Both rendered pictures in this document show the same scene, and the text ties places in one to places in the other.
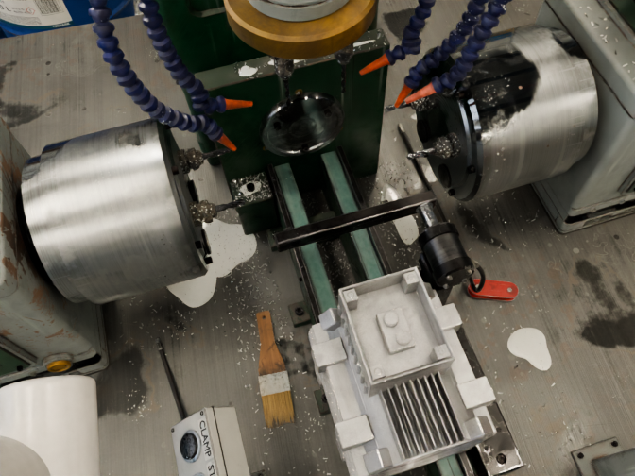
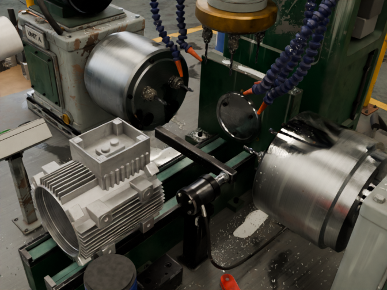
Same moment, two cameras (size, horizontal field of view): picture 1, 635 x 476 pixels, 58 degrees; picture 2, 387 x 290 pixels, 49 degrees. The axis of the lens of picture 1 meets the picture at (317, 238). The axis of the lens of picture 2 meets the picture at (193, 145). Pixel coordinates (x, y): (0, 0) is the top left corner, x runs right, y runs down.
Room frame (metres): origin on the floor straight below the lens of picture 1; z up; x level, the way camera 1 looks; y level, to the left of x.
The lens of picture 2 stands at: (-0.03, -0.73, 1.63)
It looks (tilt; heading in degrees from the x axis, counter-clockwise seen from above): 36 degrees down; 55
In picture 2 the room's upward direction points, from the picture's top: 3 degrees clockwise
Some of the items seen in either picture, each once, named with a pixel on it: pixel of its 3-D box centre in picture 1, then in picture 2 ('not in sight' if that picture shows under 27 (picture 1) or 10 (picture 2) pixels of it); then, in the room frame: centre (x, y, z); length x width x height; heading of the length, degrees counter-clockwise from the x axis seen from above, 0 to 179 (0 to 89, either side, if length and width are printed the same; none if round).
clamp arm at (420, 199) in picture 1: (356, 221); (192, 153); (0.43, -0.06, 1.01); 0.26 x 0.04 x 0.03; 103
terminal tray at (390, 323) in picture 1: (392, 332); (111, 153); (0.22, -0.08, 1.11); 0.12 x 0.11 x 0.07; 13
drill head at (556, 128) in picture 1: (511, 110); (332, 186); (0.61, -0.33, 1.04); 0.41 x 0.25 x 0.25; 103
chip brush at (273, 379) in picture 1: (271, 365); not in sight; (0.27, 0.09, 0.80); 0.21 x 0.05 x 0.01; 7
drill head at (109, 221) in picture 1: (94, 220); (126, 75); (0.45, 0.34, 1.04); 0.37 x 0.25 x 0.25; 103
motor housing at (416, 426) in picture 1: (397, 382); (98, 197); (0.18, -0.09, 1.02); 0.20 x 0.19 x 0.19; 13
